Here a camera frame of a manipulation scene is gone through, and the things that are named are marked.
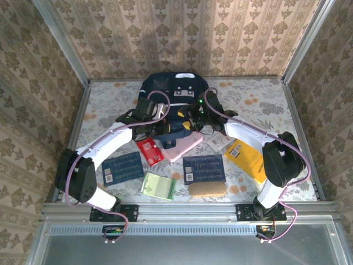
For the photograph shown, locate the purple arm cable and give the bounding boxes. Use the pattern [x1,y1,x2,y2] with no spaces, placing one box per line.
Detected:
[203,87,312,243]
[66,90,171,244]

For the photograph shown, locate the aluminium side rail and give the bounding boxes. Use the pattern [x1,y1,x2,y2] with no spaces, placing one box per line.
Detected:
[281,78,326,201]
[51,81,92,204]

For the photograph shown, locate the aluminium frame post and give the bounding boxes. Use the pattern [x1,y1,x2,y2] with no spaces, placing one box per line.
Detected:
[281,0,337,85]
[31,0,92,88]

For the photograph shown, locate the steel cover sheet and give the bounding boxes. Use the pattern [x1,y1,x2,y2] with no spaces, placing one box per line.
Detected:
[26,220,351,265]

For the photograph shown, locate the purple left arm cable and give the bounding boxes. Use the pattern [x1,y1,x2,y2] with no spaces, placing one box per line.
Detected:
[66,90,171,244]

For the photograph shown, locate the aluminium front rail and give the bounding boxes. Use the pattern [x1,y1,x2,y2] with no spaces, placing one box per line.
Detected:
[41,201,339,221]

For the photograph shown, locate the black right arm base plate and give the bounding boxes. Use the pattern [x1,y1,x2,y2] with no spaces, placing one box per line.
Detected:
[236,203,287,222]

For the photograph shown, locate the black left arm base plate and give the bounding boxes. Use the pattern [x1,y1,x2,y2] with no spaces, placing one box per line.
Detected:
[89,204,139,223]

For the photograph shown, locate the yellow book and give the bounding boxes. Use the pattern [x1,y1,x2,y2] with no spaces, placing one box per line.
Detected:
[223,139,268,185]

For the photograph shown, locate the pink pencil case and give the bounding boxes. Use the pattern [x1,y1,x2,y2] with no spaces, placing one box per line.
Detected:
[161,132,204,163]

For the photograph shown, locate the floral table cover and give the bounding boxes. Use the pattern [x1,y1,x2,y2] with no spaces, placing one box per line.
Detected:
[62,78,318,204]

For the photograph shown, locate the aluminium back rail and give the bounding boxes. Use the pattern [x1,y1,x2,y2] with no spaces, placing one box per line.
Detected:
[89,76,285,82]

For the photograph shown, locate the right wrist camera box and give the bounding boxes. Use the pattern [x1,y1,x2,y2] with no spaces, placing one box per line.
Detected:
[189,117,205,133]

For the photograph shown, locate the navy blue backpack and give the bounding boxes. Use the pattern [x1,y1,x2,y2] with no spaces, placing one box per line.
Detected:
[137,71,218,150]

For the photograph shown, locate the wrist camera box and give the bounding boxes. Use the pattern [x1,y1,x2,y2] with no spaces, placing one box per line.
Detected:
[189,117,205,133]
[154,102,167,119]

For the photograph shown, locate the white packet with red print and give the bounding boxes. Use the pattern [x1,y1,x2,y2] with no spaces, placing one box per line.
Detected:
[206,134,231,152]

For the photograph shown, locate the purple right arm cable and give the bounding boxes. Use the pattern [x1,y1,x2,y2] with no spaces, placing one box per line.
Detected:
[203,87,312,243]

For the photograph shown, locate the tan cork glasses case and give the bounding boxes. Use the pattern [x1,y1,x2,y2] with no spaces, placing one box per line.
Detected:
[188,181,227,198]

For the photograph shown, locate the green tissue packet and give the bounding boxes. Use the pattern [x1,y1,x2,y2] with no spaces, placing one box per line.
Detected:
[140,172,177,201]

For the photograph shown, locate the dark blue booklet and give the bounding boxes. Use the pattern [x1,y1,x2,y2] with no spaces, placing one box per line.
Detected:
[182,153,227,186]
[101,151,145,187]

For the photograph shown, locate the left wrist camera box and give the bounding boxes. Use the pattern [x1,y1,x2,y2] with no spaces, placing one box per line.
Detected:
[154,102,167,119]

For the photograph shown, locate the black controller board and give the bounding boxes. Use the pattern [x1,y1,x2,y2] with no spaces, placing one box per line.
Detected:
[255,225,276,241]
[101,225,125,240]

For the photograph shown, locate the slotted metal vent strip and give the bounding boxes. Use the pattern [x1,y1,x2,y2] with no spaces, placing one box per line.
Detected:
[49,225,259,236]

